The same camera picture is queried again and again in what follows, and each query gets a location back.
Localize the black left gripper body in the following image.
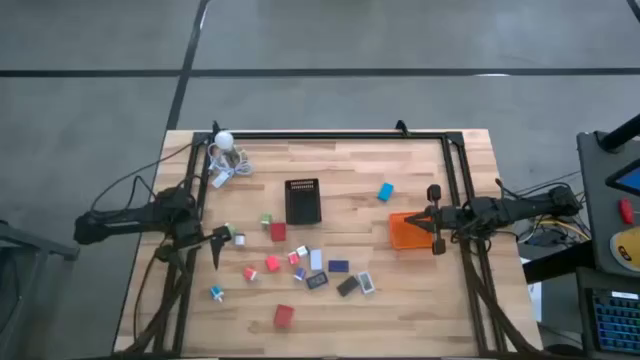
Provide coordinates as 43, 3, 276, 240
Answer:
157, 219, 234, 259

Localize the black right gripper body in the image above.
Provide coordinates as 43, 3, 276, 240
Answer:
427, 183, 466, 256

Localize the orange plastic basket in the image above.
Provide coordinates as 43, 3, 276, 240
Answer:
388, 211, 435, 250

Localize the white framed display meter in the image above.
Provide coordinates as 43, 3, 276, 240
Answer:
356, 271, 376, 295

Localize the large red box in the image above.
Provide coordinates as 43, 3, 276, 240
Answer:
272, 303, 296, 330

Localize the black plastic basket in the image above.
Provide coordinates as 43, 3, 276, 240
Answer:
284, 178, 323, 226

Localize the black box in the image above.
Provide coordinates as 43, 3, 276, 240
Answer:
336, 275, 361, 298

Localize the blue framed display meter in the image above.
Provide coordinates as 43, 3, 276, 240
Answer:
305, 271, 330, 290

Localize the white light bulb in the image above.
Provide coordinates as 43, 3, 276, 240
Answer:
214, 130, 235, 152

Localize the black cart beam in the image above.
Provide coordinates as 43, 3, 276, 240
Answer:
522, 241, 596, 285

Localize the white paper sheet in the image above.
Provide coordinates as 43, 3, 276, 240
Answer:
527, 282, 544, 324

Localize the grey control console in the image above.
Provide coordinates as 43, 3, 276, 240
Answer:
576, 130, 640, 277

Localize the grey side table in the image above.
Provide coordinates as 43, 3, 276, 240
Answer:
0, 219, 81, 360

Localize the red push button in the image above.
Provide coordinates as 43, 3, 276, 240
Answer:
618, 198, 636, 225

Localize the yellow round pad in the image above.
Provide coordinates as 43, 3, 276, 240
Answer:
609, 225, 640, 274

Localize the blue tablet screen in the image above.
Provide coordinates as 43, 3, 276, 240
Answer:
605, 158, 640, 197

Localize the black console pole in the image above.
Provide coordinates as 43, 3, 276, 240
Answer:
598, 113, 640, 153

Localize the backlit keyboard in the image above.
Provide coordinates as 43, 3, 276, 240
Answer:
589, 288, 640, 354

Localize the white cable bundle with adapter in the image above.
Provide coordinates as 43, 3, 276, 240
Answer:
207, 143, 255, 190

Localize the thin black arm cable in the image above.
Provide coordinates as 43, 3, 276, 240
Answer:
89, 143, 196, 214

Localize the floor cable bundle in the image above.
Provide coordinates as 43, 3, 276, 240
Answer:
509, 169, 594, 251

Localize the black aluminium rig frame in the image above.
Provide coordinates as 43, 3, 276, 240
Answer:
112, 128, 544, 360

